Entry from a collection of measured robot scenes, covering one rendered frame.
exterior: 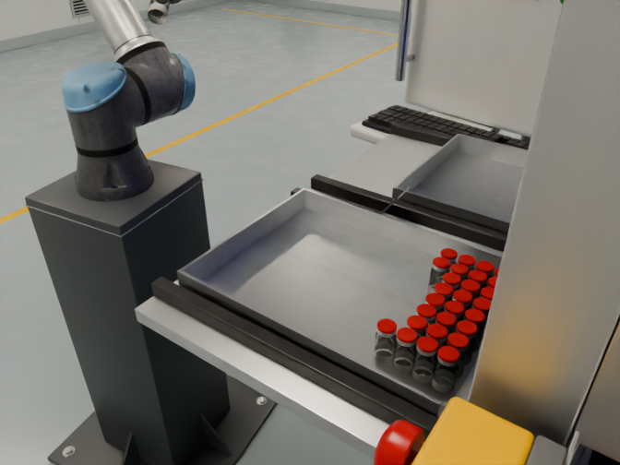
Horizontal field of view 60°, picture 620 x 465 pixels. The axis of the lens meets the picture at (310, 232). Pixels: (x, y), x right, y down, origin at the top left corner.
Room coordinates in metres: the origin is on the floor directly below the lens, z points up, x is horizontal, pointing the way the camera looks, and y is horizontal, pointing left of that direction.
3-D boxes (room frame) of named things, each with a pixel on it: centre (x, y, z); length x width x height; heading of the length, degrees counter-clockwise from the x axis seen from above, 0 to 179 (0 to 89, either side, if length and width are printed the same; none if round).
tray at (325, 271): (0.52, -0.05, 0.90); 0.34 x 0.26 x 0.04; 54
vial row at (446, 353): (0.43, -0.18, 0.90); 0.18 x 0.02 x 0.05; 144
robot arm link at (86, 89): (0.99, 0.39, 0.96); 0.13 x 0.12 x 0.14; 142
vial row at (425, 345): (0.45, -0.16, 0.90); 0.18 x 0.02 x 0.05; 144
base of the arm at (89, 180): (0.98, 0.40, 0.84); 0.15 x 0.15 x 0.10
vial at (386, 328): (0.41, -0.08, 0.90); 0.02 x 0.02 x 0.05
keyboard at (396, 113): (1.17, -0.32, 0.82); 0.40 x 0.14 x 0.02; 47
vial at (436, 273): (0.52, -0.16, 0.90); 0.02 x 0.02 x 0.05
